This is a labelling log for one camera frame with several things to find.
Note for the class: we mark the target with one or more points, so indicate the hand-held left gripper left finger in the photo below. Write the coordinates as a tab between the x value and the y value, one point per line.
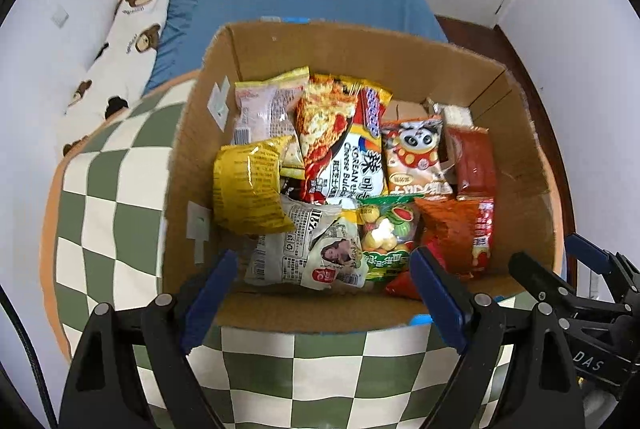
210	299

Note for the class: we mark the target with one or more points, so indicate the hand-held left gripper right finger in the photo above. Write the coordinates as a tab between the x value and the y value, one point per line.
440	294

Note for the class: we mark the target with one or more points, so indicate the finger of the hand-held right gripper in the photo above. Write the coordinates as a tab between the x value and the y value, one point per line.
600	256
542	281

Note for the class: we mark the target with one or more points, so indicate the green fruit candy packet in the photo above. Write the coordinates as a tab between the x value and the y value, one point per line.
387	234

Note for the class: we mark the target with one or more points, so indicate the cardboard box with blue print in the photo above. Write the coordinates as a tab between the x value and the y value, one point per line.
520	189

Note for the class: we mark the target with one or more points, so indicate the white snack packet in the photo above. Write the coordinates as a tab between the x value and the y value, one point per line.
300	249

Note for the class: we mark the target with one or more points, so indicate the yellow foil snack packet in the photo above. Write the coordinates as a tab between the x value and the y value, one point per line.
245	189

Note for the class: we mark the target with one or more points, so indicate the long red snack packet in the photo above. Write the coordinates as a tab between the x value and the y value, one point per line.
475	164

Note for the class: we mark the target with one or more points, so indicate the yellow-topped clear snack packet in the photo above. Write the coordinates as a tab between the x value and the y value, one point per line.
270	109

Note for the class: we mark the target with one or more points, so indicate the orange snack packet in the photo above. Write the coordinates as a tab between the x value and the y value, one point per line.
455	234

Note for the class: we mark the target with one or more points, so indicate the green white checkered blanket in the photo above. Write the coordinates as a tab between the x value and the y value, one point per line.
100	219

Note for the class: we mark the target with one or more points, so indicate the panda print snack packet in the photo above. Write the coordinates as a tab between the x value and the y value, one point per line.
415	159

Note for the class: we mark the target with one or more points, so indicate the black snack packet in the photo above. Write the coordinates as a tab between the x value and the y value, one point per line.
292	188

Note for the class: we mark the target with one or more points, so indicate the red white noodle packet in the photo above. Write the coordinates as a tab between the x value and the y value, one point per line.
345	149

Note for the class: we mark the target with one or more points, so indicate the white textured block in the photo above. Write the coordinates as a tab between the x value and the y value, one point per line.
457	115

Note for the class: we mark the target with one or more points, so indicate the small brown carton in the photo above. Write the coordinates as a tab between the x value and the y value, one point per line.
405	110

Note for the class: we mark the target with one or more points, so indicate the bear print pillow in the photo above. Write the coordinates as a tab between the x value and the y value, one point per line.
125	54

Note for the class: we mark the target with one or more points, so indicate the white wall outlet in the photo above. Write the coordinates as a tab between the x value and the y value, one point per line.
59	15

